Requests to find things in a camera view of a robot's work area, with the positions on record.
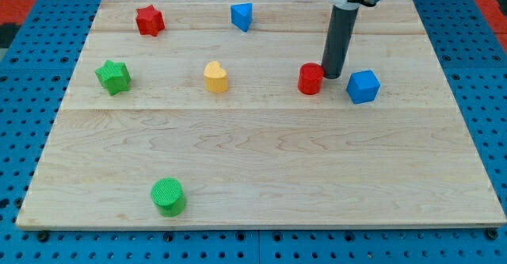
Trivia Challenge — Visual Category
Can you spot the green star block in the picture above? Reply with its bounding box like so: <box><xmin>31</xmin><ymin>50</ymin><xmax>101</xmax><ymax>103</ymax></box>
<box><xmin>95</xmin><ymin>60</ymin><xmax>131</xmax><ymax>96</ymax></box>

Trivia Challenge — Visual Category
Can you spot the yellow heart block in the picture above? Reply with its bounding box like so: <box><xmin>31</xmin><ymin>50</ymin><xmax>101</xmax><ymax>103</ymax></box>
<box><xmin>204</xmin><ymin>61</ymin><xmax>228</xmax><ymax>93</ymax></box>

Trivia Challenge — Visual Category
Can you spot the red star block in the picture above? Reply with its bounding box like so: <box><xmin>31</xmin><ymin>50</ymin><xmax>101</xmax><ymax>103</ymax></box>
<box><xmin>135</xmin><ymin>5</ymin><xmax>165</xmax><ymax>36</ymax></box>

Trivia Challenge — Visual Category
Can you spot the wooden board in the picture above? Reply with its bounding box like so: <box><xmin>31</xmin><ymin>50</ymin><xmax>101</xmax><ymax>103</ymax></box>
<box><xmin>16</xmin><ymin>0</ymin><xmax>506</xmax><ymax>231</ymax></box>

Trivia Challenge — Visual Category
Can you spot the blue triangle block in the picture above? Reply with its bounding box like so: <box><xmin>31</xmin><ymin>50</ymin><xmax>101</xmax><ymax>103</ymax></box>
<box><xmin>231</xmin><ymin>2</ymin><xmax>253</xmax><ymax>32</ymax></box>

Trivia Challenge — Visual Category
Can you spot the red cylinder block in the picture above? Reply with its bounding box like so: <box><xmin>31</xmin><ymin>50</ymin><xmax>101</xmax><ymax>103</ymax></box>
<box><xmin>298</xmin><ymin>63</ymin><xmax>325</xmax><ymax>95</ymax></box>

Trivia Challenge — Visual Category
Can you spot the green cylinder block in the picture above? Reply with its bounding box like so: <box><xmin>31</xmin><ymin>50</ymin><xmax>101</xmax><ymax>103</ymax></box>
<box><xmin>151</xmin><ymin>178</ymin><xmax>186</xmax><ymax>217</ymax></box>

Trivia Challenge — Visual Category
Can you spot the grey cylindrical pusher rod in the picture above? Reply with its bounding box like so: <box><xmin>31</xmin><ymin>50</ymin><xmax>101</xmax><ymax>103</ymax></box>
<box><xmin>321</xmin><ymin>6</ymin><xmax>358</xmax><ymax>79</ymax></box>

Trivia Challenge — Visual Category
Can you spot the blue cube block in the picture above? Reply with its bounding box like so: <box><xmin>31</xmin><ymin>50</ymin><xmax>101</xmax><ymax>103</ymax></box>
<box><xmin>346</xmin><ymin>70</ymin><xmax>380</xmax><ymax>104</ymax></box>

